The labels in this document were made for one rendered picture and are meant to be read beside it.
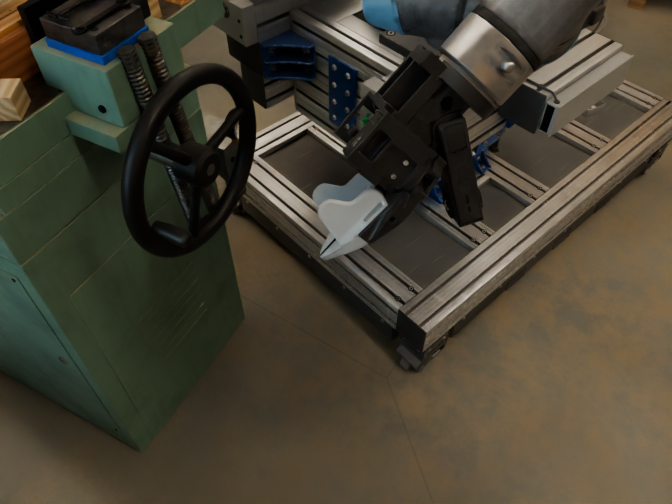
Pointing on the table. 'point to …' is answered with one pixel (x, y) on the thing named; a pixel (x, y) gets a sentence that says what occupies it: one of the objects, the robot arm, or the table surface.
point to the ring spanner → (99, 17)
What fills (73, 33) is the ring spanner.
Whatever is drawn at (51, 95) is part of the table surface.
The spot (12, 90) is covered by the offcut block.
